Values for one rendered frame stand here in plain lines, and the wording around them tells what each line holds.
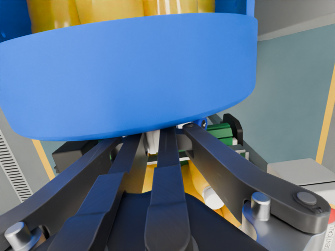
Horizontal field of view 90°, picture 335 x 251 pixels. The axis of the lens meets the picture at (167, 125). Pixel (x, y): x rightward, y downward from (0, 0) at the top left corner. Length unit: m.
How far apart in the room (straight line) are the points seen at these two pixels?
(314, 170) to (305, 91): 1.33
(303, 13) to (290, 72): 0.87
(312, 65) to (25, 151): 2.46
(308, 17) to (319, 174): 0.52
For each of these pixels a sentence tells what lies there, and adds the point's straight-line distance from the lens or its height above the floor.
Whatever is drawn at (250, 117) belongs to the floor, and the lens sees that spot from 1.57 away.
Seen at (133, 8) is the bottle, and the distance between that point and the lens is 0.19.
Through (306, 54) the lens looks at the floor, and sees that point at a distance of 1.70.
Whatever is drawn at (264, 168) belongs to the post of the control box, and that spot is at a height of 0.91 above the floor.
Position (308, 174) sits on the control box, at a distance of 0.45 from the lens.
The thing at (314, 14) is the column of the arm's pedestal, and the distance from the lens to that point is 0.78.
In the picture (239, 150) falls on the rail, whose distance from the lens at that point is 0.44.
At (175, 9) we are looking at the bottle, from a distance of 0.21.
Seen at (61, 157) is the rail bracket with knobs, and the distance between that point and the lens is 0.45.
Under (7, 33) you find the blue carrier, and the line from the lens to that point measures 0.28.
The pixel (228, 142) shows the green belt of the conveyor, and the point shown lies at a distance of 0.51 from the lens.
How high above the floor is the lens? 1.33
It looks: 70 degrees down
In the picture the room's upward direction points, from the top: 177 degrees clockwise
